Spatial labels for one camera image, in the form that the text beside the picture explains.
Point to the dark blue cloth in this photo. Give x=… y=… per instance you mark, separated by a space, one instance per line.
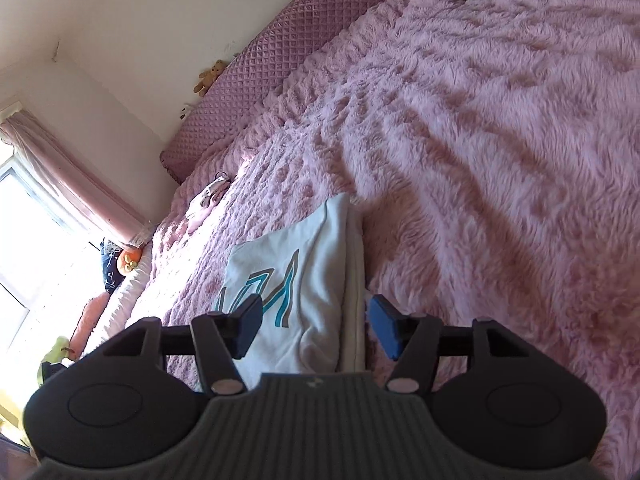
x=109 y=265

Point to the pink quilted headboard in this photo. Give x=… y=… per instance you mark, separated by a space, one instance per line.
x=280 y=60

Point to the small pink white garment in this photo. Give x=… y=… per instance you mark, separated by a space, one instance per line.
x=205 y=197

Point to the peach plush cushion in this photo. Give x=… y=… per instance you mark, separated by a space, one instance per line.
x=90 y=320

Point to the orange plush toy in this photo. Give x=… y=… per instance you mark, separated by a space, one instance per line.
x=129 y=261

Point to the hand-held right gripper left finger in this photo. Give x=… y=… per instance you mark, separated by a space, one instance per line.
x=247 y=325

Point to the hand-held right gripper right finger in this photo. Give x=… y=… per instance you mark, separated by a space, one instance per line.
x=386 y=327

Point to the yellow green plush toy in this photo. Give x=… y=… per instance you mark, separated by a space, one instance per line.
x=55 y=355

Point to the brown teddy bear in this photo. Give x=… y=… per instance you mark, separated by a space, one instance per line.
x=212 y=76

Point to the pink curtain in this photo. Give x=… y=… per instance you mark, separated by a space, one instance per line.
x=75 y=175

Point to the white printed sweatshirt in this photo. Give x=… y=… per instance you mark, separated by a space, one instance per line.
x=320 y=250

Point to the pink fluffy blanket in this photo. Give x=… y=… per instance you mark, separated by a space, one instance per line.
x=475 y=135

